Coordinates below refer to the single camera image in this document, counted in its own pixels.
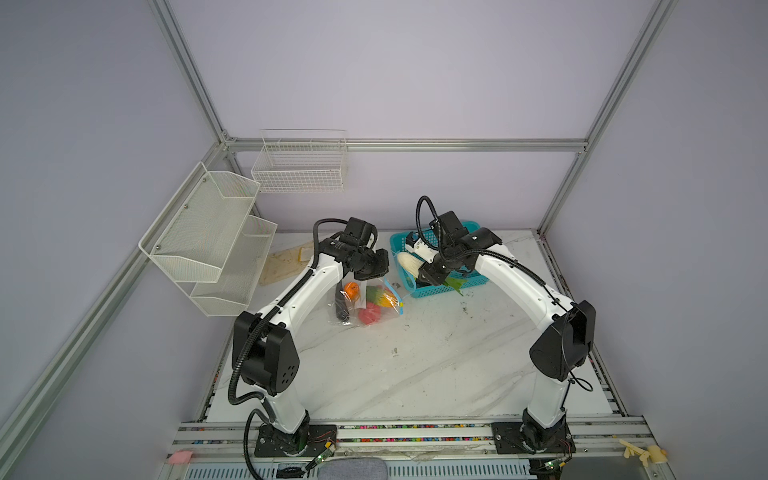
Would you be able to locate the white wire wall basket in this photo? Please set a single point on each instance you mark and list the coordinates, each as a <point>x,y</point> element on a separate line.
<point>301,161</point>

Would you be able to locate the clear zip top bag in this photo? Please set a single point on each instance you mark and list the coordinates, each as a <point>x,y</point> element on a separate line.
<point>365,303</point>

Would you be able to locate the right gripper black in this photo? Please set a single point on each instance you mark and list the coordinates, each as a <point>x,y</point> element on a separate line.
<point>428,276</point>

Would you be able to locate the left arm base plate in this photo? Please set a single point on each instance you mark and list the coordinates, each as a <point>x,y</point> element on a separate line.
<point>308,441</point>

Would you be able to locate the pink eraser block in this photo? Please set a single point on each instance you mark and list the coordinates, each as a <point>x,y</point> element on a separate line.
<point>181,457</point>

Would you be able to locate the yellow plastic clip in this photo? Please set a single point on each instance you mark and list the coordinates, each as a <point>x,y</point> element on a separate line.
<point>650,454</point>

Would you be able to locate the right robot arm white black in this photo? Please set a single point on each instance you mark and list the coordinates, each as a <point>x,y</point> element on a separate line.
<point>566,328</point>

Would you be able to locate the grey cloth pad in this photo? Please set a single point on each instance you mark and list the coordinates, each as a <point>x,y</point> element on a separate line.
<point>354,469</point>

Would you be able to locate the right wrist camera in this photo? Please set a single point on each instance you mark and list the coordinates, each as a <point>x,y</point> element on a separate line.
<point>417,246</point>

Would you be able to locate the white mesh shelf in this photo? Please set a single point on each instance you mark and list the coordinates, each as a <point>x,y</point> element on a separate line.
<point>192,238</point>
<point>234,290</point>

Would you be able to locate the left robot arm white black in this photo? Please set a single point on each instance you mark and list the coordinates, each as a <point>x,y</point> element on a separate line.
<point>265,359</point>

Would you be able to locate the white mesh upper shelf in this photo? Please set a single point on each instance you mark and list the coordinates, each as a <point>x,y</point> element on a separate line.
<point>192,238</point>

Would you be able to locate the green toy vegetable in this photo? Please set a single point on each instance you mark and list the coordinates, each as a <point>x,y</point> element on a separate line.
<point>382,296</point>

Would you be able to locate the teal plastic basket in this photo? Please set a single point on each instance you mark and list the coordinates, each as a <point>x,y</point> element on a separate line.
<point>415,290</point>

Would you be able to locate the white mesh lower shelf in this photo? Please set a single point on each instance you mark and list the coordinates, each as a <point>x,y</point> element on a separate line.
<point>234,290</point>

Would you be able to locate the red toy fruit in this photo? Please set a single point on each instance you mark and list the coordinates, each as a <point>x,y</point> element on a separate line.
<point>371,314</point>

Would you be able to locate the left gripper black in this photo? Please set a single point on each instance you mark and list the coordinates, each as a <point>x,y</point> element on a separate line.
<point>382,266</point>

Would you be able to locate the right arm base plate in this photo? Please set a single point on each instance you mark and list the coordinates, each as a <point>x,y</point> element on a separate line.
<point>529,438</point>

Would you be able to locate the orange toy tangerine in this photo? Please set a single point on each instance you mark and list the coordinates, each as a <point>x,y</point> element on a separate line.
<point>351,291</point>

